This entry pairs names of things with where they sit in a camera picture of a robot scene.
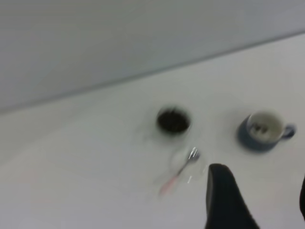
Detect clear round glass lid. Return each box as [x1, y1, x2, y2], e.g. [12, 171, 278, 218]
[169, 145, 211, 185]

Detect pink-handled metal spoon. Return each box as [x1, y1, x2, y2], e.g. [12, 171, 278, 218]
[158, 147, 201, 195]

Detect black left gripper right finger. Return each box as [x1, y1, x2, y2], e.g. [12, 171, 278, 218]
[298, 175, 305, 223]

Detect small coffee bean heap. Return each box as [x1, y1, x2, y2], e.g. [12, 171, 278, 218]
[251, 123, 269, 135]

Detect dark grey ceramic mug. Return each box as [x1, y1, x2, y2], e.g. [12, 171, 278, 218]
[237, 110, 297, 152]

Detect coffee beans in glass cup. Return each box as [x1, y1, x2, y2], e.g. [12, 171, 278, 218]
[156, 108, 191, 134]

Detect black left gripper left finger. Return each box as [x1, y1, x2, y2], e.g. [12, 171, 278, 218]
[204, 163, 262, 229]

